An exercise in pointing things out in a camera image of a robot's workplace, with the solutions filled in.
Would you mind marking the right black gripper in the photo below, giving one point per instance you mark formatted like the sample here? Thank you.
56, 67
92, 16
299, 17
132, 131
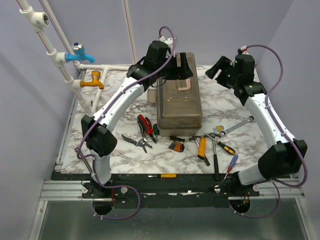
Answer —
222, 64

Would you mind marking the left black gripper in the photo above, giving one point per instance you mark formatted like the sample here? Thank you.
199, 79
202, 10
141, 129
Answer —
178, 72

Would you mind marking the beige translucent tool box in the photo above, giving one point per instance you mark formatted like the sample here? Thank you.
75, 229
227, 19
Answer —
178, 104

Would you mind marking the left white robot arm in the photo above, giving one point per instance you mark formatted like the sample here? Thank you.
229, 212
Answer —
160, 62

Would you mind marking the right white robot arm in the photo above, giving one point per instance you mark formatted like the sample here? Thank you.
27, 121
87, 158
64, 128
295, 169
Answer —
285, 153

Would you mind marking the red black pliers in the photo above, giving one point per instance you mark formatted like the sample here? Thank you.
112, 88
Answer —
147, 127

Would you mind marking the small claw hammer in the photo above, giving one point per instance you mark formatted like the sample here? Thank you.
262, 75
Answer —
195, 139

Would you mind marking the green stubby screwdriver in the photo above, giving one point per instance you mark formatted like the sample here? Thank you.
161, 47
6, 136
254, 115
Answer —
156, 131

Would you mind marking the silver ratchet wrench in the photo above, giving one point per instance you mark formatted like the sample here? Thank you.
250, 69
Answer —
225, 132

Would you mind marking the orange hex key set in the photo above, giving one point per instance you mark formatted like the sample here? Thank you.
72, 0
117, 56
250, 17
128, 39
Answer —
177, 144

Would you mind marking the yellow black screwdriver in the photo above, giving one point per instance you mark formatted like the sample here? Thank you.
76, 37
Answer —
217, 139

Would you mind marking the orange water tap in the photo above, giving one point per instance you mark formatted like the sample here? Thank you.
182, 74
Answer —
95, 81

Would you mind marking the blue red screwdriver right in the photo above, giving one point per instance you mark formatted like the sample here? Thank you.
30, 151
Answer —
230, 166

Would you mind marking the blue water tap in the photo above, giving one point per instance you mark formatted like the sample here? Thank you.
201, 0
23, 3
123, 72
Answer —
79, 54

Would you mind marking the metal socket wrench bar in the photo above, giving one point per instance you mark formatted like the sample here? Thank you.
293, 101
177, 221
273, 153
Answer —
86, 162

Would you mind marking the black handle long hammer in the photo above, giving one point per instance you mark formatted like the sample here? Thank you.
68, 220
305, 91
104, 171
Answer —
215, 158

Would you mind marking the grey wire stripper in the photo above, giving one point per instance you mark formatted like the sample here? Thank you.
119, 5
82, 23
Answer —
143, 143

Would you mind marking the orange handle screwdriver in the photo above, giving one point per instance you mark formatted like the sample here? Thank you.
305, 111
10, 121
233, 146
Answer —
163, 176

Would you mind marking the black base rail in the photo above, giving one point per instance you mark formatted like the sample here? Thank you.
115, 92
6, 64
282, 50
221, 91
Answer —
130, 191

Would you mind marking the white pvc pipe frame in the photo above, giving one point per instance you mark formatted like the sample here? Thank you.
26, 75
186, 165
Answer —
103, 26

